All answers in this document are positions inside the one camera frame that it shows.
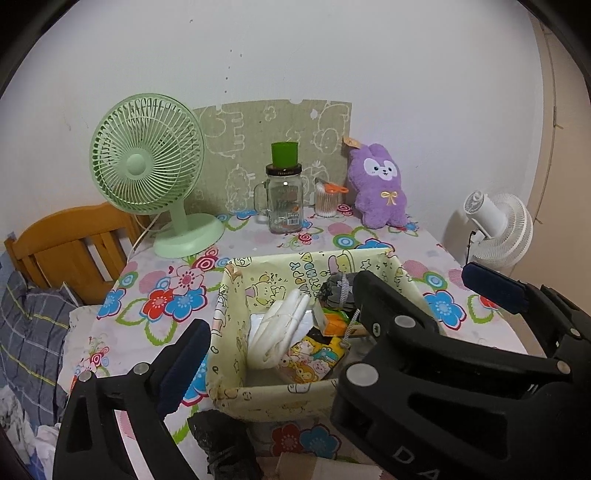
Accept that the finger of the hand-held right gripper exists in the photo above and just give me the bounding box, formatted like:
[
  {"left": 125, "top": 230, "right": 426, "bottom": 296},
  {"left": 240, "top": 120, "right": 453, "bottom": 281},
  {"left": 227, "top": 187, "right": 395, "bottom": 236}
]
[
  {"left": 462, "top": 261, "right": 591, "bottom": 370},
  {"left": 330, "top": 270, "right": 575, "bottom": 430}
]

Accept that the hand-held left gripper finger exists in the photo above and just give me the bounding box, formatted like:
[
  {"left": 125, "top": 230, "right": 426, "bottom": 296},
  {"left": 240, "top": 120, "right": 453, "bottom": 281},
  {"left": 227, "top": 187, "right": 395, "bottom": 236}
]
[{"left": 52, "top": 318, "right": 212, "bottom": 480}]

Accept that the yellow cartoon fabric storage box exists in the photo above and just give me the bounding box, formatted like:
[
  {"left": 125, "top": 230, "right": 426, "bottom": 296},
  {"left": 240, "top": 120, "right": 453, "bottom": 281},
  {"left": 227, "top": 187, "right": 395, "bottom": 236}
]
[{"left": 205, "top": 247, "right": 444, "bottom": 421}]

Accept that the orange green tissue pack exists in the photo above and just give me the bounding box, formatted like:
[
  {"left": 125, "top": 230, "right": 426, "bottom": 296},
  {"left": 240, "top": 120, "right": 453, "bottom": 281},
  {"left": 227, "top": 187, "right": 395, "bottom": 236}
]
[{"left": 321, "top": 309, "right": 356, "bottom": 337}]

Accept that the yellow cartoon tissue pack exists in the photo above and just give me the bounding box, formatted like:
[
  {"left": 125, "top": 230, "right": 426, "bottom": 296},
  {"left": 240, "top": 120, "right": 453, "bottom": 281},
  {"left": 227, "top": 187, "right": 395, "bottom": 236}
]
[{"left": 305, "top": 335, "right": 346, "bottom": 365}]

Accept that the black cloth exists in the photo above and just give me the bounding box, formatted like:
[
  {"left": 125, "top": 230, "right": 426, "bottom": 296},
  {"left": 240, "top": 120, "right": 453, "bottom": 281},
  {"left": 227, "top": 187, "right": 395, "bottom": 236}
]
[{"left": 187, "top": 410, "right": 264, "bottom": 480}]

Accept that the pink cartoon tissue pack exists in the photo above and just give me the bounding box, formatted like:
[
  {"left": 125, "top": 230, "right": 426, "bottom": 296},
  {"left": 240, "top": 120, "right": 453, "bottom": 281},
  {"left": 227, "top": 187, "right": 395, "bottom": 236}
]
[{"left": 286, "top": 339, "right": 338, "bottom": 384}]

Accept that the white cloth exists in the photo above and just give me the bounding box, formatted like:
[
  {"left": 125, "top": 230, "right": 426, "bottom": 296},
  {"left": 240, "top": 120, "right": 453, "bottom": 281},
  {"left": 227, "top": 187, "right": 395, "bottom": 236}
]
[{"left": 247, "top": 288, "right": 317, "bottom": 370}]

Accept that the white standing fan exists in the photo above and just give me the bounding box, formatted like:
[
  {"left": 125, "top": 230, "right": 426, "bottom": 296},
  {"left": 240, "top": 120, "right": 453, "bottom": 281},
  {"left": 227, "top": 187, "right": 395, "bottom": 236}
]
[{"left": 463, "top": 191, "right": 534, "bottom": 268}]

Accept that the purple plush bunny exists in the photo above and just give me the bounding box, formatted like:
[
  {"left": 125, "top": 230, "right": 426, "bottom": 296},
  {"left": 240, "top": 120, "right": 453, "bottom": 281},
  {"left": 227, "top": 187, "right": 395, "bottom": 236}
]
[{"left": 344, "top": 136, "right": 409, "bottom": 229}]

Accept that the grey plaid bedding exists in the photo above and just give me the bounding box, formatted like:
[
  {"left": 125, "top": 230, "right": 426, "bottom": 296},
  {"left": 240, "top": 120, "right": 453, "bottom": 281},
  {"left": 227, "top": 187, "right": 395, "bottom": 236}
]
[{"left": 0, "top": 268, "right": 86, "bottom": 444}]

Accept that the cotton swab jar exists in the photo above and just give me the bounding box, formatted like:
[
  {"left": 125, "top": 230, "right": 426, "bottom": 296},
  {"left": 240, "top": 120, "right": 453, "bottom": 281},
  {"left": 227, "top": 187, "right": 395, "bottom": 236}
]
[{"left": 314, "top": 179, "right": 349, "bottom": 217}]

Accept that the beige door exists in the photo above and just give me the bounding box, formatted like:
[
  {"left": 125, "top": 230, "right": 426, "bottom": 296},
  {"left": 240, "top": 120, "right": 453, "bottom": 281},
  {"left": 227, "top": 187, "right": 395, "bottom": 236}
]
[{"left": 526, "top": 18, "right": 591, "bottom": 241}]

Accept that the white crumpled sheet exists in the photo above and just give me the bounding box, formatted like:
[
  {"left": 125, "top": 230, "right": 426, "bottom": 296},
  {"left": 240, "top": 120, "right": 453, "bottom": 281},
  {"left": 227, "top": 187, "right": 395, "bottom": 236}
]
[{"left": 0, "top": 383, "right": 63, "bottom": 467}]

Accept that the glass jar mug green lid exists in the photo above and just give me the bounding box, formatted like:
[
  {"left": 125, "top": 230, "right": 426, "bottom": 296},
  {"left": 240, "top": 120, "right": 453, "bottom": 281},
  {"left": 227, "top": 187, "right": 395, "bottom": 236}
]
[{"left": 253, "top": 142, "right": 305, "bottom": 234}]

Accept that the green desk fan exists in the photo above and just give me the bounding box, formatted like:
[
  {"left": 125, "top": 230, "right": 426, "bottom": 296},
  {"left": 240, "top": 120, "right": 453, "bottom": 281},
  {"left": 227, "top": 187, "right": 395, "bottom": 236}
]
[{"left": 89, "top": 93, "right": 225, "bottom": 259}]

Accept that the green patterned board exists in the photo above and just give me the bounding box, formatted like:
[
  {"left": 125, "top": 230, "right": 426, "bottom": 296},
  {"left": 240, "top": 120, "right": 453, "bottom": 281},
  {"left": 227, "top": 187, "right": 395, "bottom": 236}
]
[{"left": 187, "top": 98, "right": 352, "bottom": 215}]

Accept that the white desk fan cable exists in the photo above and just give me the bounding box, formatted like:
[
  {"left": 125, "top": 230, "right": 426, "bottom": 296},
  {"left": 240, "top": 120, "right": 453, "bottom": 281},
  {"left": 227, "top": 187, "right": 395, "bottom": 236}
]
[{"left": 129, "top": 212, "right": 160, "bottom": 252}]

